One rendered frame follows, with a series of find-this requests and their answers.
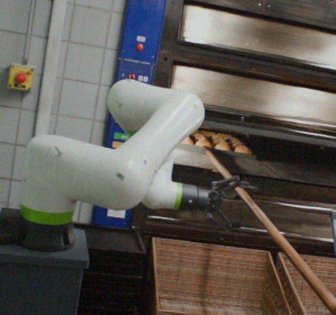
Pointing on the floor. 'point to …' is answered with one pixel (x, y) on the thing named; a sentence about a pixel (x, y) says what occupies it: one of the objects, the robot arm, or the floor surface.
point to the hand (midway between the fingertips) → (251, 206)
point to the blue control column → (139, 9)
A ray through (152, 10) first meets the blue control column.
